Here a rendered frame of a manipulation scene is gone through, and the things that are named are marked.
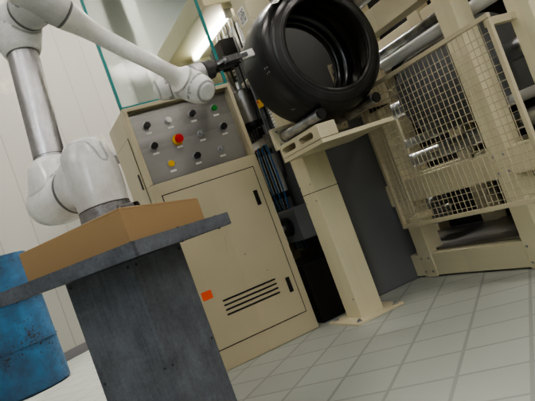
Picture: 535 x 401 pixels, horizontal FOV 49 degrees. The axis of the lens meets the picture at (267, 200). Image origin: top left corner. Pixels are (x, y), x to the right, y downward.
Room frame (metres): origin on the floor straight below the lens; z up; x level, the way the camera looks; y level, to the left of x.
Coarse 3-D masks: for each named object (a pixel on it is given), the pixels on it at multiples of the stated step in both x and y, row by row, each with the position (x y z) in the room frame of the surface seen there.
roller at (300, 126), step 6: (318, 108) 2.34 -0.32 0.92; (312, 114) 2.36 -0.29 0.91; (318, 114) 2.33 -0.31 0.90; (324, 114) 2.34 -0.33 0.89; (300, 120) 2.47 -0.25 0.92; (306, 120) 2.41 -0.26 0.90; (312, 120) 2.38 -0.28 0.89; (318, 120) 2.36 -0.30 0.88; (294, 126) 2.52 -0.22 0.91; (300, 126) 2.47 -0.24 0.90; (306, 126) 2.44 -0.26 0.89; (288, 132) 2.57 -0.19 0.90; (294, 132) 2.53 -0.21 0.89; (300, 132) 2.52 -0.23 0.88; (288, 138) 2.61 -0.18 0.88
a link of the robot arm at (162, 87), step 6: (156, 78) 2.18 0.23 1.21; (162, 78) 2.16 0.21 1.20; (156, 84) 2.16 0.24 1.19; (162, 84) 2.16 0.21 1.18; (168, 84) 2.16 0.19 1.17; (156, 90) 2.17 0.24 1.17; (162, 90) 2.16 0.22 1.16; (168, 90) 2.16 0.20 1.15; (162, 96) 2.17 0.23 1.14; (168, 96) 2.18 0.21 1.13; (174, 96) 2.18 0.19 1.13
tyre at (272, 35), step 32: (288, 0) 2.34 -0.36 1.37; (320, 0) 2.56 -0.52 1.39; (256, 32) 2.36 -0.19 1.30; (320, 32) 2.70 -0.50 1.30; (352, 32) 2.63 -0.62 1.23; (256, 64) 2.38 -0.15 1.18; (288, 64) 2.30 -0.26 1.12; (352, 64) 2.70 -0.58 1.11; (288, 96) 2.35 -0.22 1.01; (320, 96) 2.34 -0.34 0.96; (352, 96) 2.40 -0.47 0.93
